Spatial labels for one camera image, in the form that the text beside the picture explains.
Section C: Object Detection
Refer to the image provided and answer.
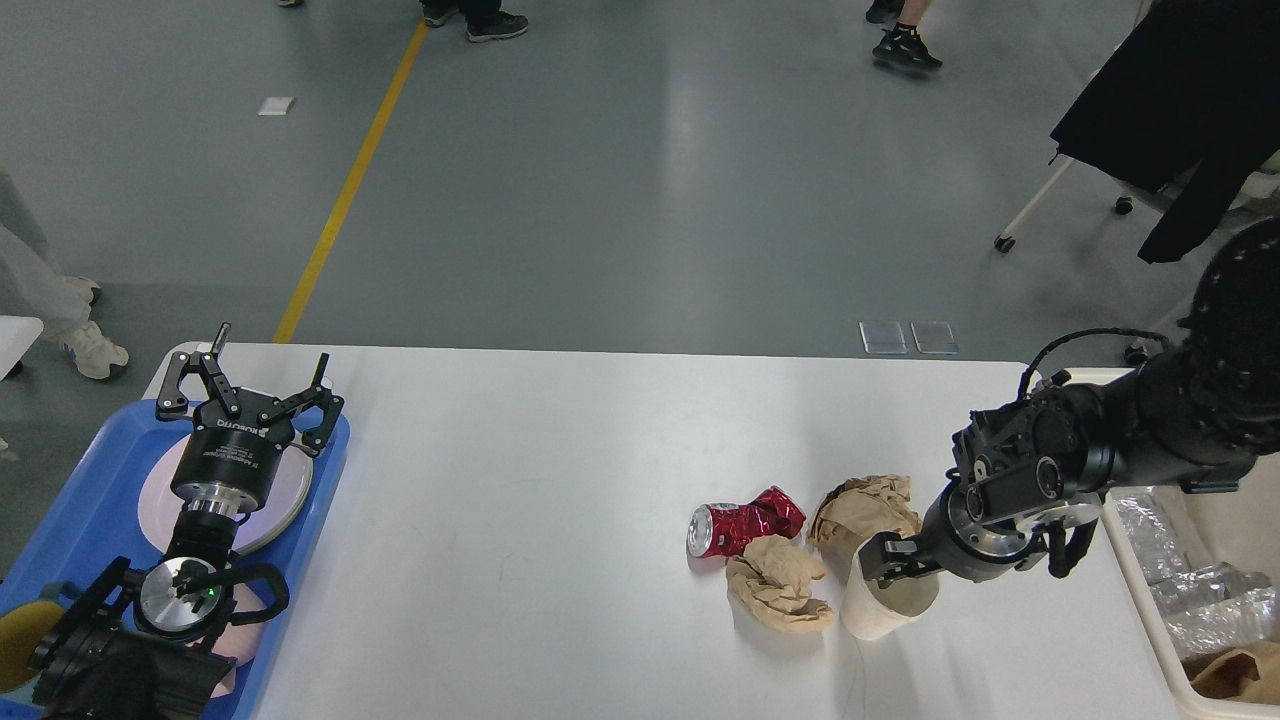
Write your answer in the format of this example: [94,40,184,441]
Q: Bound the person with black sneakers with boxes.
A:
[865,0,945,72]

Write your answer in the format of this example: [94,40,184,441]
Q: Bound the person in grey trousers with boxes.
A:
[1,170,131,382]

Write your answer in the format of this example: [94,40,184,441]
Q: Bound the white paper cup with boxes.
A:
[838,541,941,641]

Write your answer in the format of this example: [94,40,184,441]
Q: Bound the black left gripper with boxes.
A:
[154,322,346,523]

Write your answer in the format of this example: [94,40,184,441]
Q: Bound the large brown paper bag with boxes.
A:
[1190,641,1279,705]

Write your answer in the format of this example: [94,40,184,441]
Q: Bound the foil wrapper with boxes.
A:
[1112,489,1192,585]
[1149,562,1277,662]

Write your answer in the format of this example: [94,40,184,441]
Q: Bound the white side table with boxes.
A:
[0,314,44,380]

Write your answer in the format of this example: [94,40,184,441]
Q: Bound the beige plastic bin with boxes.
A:
[1041,366,1280,720]

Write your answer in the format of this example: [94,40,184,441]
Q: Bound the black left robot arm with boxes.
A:
[3,332,349,719]

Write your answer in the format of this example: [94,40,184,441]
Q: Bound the brown paper ball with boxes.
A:
[806,474,922,571]

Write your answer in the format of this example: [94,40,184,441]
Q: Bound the teal and yellow mug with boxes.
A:
[1,582,67,693]

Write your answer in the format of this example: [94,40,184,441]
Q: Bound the blue plastic tray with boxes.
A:
[1,400,351,719]

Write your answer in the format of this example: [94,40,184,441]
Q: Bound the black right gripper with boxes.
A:
[858,482,1048,585]

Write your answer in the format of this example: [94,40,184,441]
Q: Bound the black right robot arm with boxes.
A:
[852,219,1279,589]

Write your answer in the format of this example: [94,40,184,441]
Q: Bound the pink plate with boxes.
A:
[137,437,314,555]

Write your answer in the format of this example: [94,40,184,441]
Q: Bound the pink mug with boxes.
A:
[209,584,266,700]

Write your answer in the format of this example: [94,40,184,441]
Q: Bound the tan napkin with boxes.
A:
[724,536,836,634]

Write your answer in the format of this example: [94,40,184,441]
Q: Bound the crushed red soda can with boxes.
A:
[686,486,806,559]

